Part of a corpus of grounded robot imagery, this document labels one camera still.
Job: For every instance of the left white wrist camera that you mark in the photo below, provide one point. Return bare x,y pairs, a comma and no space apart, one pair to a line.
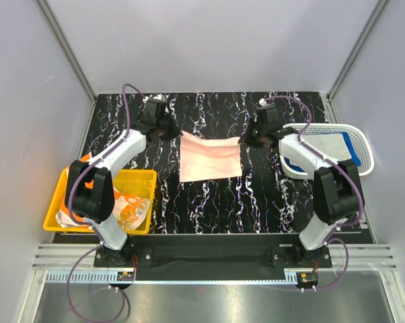
155,103

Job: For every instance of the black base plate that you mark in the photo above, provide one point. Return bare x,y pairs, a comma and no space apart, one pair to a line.
214,258

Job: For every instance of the cream terry towel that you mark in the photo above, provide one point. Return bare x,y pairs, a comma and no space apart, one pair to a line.
332,145

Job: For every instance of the pink white towel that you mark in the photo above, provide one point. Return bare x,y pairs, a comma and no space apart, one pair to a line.
208,159

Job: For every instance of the yellow plastic bin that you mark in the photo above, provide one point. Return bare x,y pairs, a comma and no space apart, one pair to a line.
138,185

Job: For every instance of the white perforated basket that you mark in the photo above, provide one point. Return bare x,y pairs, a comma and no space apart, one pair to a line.
356,142

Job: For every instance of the orange towel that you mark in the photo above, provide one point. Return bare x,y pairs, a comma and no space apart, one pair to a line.
132,212

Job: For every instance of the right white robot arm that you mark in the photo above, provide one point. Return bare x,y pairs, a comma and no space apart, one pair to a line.
337,190

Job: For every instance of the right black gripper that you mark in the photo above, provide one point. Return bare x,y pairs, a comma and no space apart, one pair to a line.
246,139

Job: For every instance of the white slotted cable duct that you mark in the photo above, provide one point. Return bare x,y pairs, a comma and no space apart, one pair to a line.
96,277

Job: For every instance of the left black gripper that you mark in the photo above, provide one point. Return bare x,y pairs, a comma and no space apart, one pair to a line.
175,132

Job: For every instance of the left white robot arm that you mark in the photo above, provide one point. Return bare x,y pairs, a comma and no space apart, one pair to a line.
89,196

